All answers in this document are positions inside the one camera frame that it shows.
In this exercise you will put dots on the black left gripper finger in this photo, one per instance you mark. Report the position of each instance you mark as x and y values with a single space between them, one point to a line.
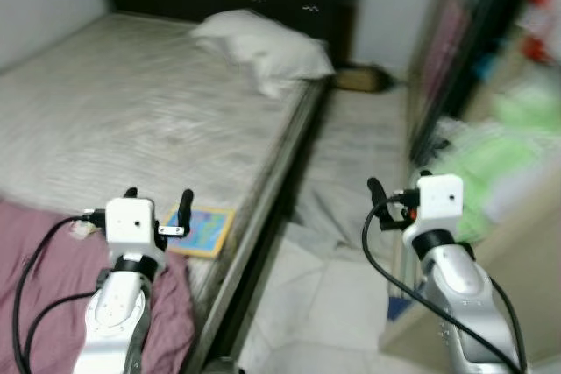
186 210
131 194

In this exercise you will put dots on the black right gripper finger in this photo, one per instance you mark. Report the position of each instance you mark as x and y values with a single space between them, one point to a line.
425 173
378 206

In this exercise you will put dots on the colourful children's book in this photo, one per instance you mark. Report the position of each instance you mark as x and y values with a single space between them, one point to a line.
203 232

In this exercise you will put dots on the purple cartoon print blanket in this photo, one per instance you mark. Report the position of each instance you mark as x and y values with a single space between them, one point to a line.
53 304

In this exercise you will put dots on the cream pillow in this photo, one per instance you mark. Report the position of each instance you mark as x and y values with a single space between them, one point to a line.
263 50

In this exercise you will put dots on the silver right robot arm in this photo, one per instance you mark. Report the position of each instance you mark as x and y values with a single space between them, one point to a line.
456 286

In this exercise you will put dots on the grey woven floor mat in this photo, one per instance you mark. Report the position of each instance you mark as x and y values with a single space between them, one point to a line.
351 164

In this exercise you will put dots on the light green cloth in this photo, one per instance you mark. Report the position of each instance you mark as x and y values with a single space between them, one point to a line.
500 164

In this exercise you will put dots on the white quilted mattress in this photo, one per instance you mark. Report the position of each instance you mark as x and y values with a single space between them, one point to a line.
131 102

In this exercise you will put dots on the black bed base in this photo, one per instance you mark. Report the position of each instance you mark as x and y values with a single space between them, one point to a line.
241 304

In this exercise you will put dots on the brown coir doormat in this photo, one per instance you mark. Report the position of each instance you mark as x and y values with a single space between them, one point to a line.
359 79

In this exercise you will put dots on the black framed wardrobe sliding door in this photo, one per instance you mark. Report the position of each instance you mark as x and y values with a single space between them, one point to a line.
456 41

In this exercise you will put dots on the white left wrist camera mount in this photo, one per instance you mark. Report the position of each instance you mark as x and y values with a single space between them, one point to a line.
131 221

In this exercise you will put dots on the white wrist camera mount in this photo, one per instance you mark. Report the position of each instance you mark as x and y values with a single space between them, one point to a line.
438 203
131 221

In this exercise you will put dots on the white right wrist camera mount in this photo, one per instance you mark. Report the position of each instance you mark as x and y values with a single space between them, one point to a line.
438 203

